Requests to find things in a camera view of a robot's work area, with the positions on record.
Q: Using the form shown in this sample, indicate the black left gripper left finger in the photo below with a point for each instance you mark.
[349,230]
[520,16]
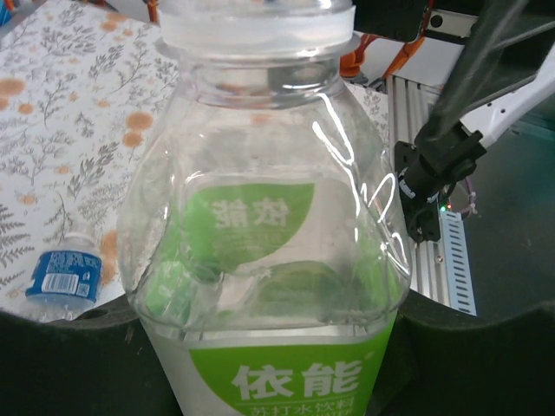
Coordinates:
[65,368]

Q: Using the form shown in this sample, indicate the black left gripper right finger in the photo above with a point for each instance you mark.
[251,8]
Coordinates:
[477,368]

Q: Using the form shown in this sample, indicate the clear bottle blue label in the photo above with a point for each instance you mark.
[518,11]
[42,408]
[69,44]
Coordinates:
[65,273]

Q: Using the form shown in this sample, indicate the wide translucent white bottle cap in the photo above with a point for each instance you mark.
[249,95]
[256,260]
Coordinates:
[260,30]

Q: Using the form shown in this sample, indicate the clear bottle green label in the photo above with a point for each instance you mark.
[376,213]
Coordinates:
[260,216]

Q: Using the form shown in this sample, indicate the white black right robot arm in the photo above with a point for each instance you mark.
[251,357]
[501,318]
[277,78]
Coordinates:
[511,104]

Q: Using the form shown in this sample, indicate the small green-lit circuit board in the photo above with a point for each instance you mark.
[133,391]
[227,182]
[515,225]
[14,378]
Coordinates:
[442,209]

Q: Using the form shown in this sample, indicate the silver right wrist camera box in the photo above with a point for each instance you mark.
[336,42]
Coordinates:
[451,28]

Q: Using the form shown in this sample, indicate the aluminium mounting rail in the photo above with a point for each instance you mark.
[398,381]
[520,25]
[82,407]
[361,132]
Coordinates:
[412,108]

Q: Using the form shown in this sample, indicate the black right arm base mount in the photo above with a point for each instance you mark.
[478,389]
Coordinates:
[422,225]

